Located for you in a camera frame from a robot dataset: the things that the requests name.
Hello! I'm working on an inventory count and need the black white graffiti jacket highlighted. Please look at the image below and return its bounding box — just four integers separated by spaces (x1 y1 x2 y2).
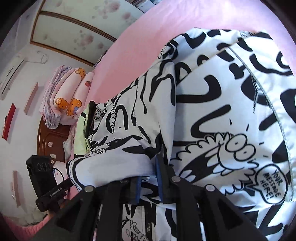
67 28 295 240

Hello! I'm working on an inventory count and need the brown wooden headboard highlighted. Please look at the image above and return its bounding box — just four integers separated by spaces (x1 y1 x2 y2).
37 118 70 162

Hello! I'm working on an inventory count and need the green black folded garment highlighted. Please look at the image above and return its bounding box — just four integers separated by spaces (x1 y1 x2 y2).
73 101 96 157

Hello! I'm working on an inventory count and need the pink bear print quilt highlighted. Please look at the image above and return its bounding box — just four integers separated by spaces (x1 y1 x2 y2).
39 65 94 129

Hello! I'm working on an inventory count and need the white air conditioner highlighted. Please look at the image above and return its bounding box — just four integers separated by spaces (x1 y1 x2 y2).
0 55 25 100

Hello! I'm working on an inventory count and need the pink bed sheet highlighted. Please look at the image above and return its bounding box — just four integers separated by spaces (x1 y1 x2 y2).
91 1 295 103

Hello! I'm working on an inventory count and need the floral wardrobe door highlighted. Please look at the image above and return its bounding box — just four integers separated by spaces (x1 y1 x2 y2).
30 1 154 66

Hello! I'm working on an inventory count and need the red wall shelf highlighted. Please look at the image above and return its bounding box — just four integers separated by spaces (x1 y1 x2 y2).
2 103 16 141

